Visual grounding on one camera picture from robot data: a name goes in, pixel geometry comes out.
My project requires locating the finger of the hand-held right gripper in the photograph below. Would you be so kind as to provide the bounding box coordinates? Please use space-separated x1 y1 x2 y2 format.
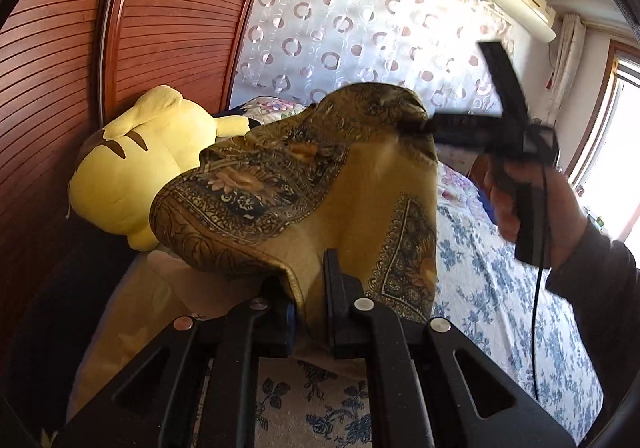
397 112 526 149
476 40 533 126

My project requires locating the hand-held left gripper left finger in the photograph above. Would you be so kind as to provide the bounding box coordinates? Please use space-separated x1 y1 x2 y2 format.
52 278 301 448

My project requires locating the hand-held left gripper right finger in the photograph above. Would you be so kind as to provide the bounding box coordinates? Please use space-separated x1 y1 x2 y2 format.
322 248 576 448

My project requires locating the gold patterned garment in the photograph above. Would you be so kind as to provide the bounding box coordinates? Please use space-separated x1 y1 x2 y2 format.
149 82 441 359

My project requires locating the person's right forearm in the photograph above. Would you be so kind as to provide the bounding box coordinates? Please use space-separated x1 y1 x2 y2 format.
544 220 640 434

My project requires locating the beige window curtain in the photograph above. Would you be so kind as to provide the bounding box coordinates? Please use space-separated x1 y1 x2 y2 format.
547 13 587 129

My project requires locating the white blue-floral blanket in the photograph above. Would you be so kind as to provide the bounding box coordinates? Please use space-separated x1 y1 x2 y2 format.
250 198 606 448

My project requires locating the bright window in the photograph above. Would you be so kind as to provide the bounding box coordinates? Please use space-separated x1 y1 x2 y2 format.
565 40 640 249

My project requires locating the cream pillow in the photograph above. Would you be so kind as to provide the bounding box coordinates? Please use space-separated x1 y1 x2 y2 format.
67 248 301 419

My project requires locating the sheer circle-patterned curtain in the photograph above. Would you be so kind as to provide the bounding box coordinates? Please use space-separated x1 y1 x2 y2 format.
227 0 516 129

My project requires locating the yellow plush toy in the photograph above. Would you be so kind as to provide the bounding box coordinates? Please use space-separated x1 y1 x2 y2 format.
67 84 251 251

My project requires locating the brown slatted wooden wardrobe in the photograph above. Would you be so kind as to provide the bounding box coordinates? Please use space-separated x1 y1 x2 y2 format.
0 0 281 309

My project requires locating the thin black cable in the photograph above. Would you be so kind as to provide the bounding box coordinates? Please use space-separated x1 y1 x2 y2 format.
530 163 549 401

